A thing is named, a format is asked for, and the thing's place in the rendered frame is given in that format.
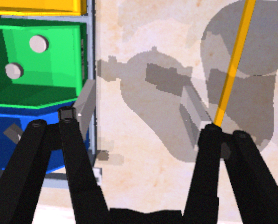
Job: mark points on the grey metal shelf frame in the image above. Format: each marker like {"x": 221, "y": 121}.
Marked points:
{"x": 59, "y": 180}

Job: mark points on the yellow bar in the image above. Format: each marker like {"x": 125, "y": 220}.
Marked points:
{"x": 235, "y": 58}

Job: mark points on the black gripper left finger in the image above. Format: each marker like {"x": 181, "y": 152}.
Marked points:
{"x": 23, "y": 177}

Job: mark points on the blue open bin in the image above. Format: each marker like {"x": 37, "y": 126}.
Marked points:
{"x": 7, "y": 146}

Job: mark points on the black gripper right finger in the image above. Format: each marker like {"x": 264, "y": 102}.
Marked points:
{"x": 254, "y": 188}

